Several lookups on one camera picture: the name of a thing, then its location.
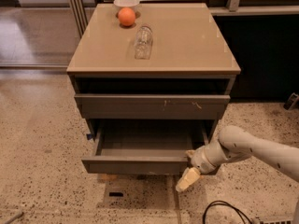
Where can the orange fruit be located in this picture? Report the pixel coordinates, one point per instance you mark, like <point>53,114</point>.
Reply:
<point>126,16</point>

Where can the small dark floor device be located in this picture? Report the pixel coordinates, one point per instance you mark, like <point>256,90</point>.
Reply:
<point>292,101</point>

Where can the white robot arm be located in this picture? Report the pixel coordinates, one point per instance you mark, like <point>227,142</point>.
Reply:
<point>235,144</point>

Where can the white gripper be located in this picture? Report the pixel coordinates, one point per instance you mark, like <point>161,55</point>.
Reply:
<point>199,161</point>

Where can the grey three-drawer cabinet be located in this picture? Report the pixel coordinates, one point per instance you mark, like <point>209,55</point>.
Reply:
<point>189,55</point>

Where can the black floor marker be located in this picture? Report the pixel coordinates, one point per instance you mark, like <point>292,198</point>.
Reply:
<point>115,194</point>

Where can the white bowl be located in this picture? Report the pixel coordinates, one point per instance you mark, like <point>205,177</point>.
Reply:
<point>132,4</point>

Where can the grey drawer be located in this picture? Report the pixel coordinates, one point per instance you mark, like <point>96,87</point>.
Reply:
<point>138,106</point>
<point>146,146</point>

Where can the grey top drawer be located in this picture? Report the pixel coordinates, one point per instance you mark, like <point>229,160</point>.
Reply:
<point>138,106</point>

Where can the grey floor rod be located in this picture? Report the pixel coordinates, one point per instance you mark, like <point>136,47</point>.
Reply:
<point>18,215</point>

